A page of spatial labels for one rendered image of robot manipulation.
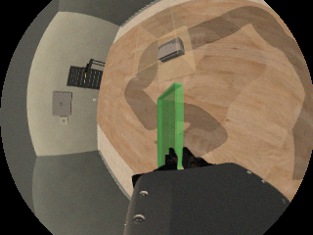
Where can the green rectangular lid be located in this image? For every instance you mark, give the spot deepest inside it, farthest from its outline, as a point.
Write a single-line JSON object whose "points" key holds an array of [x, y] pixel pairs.
{"points": [[170, 123]]}

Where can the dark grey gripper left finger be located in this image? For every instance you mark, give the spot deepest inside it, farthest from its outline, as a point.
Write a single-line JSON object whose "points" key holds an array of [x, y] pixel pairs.
{"points": [[171, 161]]}

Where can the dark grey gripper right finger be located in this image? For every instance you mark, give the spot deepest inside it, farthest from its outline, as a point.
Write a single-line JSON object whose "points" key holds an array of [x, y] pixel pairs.
{"points": [[190, 161]]}

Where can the clear glass box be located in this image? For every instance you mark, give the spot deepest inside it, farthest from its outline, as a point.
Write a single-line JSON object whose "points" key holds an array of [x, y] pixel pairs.
{"points": [[151, 62]]}

